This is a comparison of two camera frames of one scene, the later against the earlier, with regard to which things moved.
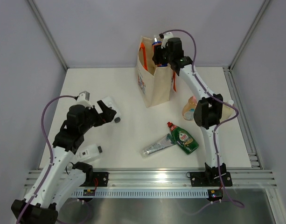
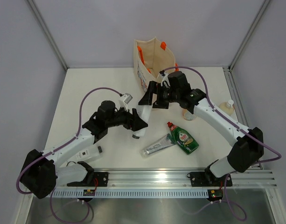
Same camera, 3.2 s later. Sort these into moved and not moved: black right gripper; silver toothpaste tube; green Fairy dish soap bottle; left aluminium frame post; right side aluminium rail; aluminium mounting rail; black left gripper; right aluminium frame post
Moved: black left gripper; black right gripper
Not moved: right side aluminium rail; green Fairy dish soap bottle; aluminium mounting rail; right aluminium frame post; silver toothpaste tube; left aluminium frame post
